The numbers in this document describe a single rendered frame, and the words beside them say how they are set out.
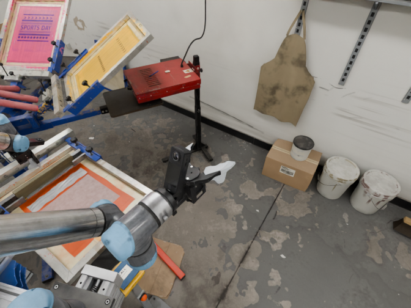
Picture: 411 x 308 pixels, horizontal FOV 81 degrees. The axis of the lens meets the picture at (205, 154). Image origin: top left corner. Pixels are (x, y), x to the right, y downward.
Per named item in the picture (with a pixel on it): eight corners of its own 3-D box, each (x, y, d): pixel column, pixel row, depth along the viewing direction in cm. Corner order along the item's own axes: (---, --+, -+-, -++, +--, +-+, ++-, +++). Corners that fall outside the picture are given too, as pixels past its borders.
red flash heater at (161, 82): (185, 67, 246) (184, 55, 237) (204, 88, 217) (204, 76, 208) (125, 80, 227) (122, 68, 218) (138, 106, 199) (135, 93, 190)
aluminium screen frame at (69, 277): (156, 195, 143) (155, 192, 140) (70, 285, 110) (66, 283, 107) (74, 145, 174) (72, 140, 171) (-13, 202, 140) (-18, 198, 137)
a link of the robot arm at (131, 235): (105, 247, 55) (92, 230, 49) (142, 214, 61) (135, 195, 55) (126, 271, 52) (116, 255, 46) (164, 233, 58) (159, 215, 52)
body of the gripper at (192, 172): (188, 178, 70) (158, 206, 64) (183, 157, 65) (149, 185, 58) (208, 190, 66) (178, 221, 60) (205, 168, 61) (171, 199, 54)
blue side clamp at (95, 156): (104, 162, 163) (101, 155, 158) (98, 167, 160) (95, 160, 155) (76, 145, 175) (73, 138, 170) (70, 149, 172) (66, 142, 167)
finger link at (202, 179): (217, 167, 64) (185, 175, 63) (216, 162, 63) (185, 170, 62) (222, 179, 61) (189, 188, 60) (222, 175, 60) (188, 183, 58)
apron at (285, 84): (300, 124, 254) (340, 14, 179) (298, 128, 250) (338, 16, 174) (254, 107, 275) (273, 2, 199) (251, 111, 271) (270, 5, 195)
